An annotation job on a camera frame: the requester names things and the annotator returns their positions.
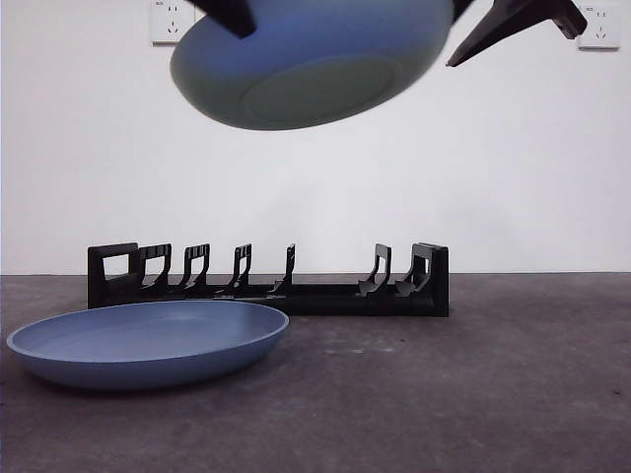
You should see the blue plate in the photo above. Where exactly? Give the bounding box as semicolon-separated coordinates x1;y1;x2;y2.
6;300;291;392

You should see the green plate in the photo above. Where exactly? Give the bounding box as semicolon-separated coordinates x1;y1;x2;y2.
169;0;457;132

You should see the white wall socket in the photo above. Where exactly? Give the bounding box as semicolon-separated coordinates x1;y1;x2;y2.
578;5;621;51
151;0;198;48

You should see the black plate rack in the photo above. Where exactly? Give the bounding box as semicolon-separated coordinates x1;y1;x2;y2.
87;241;451;317

